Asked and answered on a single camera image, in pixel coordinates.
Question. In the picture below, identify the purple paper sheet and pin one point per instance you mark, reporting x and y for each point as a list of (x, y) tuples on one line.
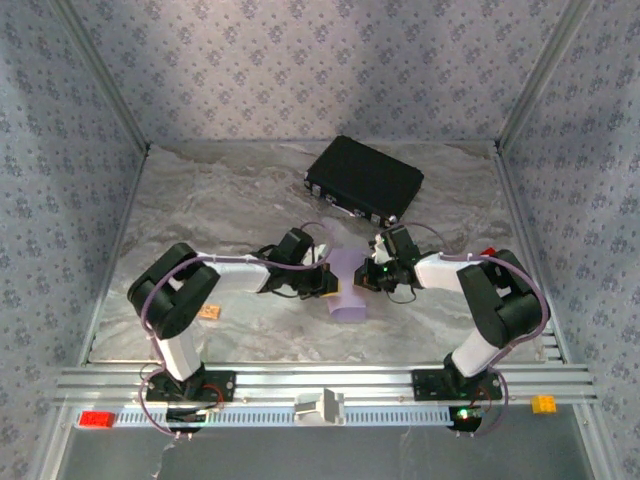
[(347, 300)]

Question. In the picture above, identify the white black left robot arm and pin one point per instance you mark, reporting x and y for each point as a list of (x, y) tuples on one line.
[(190, 300)]

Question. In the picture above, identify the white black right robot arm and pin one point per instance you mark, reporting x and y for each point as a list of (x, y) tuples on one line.
[(500, 300)]

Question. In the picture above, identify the small red toy brick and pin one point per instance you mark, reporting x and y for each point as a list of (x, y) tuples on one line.
[(489, 252)]

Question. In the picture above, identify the black hard case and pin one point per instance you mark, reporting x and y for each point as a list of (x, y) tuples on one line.
[(365, 175)]

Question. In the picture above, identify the orange wooden block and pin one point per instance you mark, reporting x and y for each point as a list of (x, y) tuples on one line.
[(212, 313)]

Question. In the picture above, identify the black controller board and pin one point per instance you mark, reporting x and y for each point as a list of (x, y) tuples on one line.
[(185, 424), (465, 425)]

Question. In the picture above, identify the yellow toy brick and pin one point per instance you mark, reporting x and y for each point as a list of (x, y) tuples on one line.
[(544, 404)]

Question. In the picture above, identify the large red toy brick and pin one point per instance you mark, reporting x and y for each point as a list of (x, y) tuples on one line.
[(97, 420)]

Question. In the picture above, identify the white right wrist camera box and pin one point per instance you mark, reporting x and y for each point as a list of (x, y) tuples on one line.
[(381, 252)]

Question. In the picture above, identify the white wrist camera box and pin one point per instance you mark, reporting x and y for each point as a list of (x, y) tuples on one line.
[(320, 255), (381, 252)]

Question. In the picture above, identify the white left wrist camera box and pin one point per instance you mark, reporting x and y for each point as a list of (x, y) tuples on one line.
[(320, 255)]

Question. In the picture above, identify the aluminium mounting rail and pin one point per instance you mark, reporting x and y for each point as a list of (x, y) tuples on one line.
[(325, 377)]

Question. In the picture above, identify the grey metal bracket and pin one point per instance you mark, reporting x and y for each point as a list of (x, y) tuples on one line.
[(320, 406)]

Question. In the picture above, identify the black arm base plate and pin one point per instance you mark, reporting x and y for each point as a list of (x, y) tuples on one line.
[(220, 387), (427, 385)]

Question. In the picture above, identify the aluminium table side rail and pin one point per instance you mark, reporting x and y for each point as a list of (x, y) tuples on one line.
[(521, 225), (116, 255)]

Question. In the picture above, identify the aluminium frame post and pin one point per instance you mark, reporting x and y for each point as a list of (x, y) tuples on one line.
[(107, 80), (542, 75)]

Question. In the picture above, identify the aluminium frame leg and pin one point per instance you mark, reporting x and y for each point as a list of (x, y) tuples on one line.
[(57, 450), (592, 450)]

